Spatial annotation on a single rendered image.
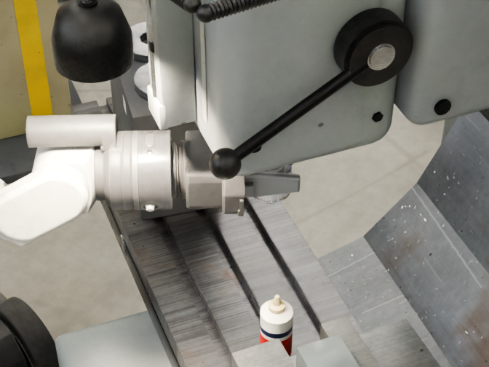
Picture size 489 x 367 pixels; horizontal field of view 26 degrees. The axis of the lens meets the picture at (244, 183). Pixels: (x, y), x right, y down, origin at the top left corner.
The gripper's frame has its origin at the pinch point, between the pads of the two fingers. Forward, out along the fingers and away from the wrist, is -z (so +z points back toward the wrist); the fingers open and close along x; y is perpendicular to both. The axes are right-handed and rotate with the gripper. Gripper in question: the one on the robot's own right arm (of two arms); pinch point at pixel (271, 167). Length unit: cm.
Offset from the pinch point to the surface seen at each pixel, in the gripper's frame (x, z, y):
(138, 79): 28.5, 16.0, 7.8
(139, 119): 21.7, 15.8, 9.6
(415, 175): 141, -54, 123
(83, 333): 7.9, 24.5, 35.9
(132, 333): 7.5, 17.8, 35.8
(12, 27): 161, 59, 84
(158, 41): -5.9, 11.4, -20.7
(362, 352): -12.9, -10.0, 16.6
